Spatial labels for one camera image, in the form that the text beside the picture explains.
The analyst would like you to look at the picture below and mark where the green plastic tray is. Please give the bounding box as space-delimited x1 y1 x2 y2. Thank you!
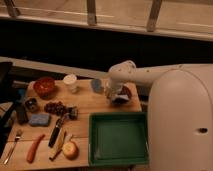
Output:
88 112 149 166

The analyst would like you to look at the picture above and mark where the orange carrot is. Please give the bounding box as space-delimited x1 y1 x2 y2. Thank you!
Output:
26 134 45 163

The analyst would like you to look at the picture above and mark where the light blue towel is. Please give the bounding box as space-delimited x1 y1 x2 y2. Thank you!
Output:
113 95 129 103

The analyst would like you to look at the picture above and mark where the red yellow apple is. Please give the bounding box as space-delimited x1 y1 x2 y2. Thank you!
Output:
62 141 78 159

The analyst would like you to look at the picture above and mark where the bunch of dark grapes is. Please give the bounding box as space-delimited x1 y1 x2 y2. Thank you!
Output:
44 102 67 116

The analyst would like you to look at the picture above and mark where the black handled knife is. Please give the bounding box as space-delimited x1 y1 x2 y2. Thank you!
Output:
48 118 64 148

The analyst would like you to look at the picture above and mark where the blue sponge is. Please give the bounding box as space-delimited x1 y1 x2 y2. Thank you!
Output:
29 114 51 126

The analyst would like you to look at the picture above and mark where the red bowl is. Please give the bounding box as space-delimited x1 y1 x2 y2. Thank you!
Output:
33 77 55 98

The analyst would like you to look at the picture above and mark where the purple bowl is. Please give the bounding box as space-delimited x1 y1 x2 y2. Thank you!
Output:
111 86 132 104

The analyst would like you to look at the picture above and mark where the white paper cup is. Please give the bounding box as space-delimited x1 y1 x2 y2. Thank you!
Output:
63 74 77 93

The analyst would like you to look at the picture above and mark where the small blue cup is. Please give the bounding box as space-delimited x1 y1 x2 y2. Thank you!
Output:
91 79 103 93

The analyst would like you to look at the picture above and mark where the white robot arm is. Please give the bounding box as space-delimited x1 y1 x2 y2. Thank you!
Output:
106 60 213 171

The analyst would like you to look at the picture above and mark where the dark small jar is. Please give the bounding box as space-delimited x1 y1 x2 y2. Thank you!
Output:
68 106 78 120

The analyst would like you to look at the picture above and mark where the silver fork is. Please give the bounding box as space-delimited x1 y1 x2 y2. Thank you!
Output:
3 129 23 165

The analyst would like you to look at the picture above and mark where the small metal tin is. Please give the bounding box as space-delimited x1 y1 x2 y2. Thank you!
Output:
25 98 39 113

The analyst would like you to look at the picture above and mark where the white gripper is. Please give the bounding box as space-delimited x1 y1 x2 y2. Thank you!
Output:
105 79 123 100

